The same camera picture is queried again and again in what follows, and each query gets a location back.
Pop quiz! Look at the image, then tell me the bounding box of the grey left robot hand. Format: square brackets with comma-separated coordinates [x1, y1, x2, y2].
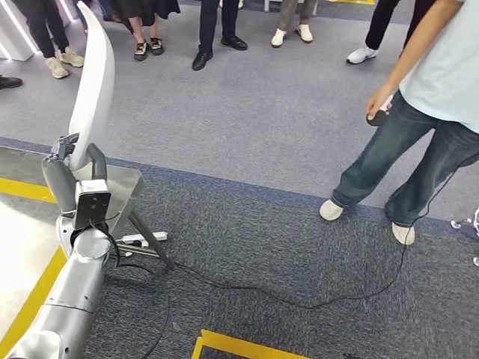
[41, 132, 108, 219]

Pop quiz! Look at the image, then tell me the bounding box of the person's hand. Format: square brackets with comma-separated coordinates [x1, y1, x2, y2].
[364, 83, 394, 123]

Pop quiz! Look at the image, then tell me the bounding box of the black handheld controller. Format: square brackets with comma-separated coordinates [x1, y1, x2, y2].
[366, 95, 394, 128]

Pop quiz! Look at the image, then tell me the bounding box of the white curved plastic part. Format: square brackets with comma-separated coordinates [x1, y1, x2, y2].
[68, 1, 116, 172]

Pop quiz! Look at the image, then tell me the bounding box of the yellow tape on workbench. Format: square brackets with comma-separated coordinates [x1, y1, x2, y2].
[0, 177, 68, 359]

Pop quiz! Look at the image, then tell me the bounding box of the steel workbench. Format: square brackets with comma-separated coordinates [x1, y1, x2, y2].
[0, 144, 176, 359]

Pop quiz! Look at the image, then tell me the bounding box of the white power strip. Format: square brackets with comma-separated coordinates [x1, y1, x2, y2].
[120, 231, 168, 248]

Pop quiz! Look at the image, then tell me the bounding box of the white lit plinth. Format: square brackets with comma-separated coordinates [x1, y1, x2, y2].
[0, 0, 40, 63]

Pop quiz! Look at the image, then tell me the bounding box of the chrome chair base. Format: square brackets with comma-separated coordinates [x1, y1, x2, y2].
[451, 208, 479, 269]

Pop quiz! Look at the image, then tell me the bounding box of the yellow floor tape square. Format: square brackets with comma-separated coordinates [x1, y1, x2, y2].
[190, 329, 311, 359]

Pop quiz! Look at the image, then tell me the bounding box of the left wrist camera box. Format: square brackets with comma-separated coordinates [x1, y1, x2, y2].
[73, 178, 112, 231]

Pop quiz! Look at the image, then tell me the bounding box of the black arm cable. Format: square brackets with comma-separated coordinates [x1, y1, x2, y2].
[89, 220, 172, 359]

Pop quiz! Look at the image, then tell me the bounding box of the long black floor cable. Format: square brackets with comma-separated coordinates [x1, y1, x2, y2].
[112, 153, 479, 310]

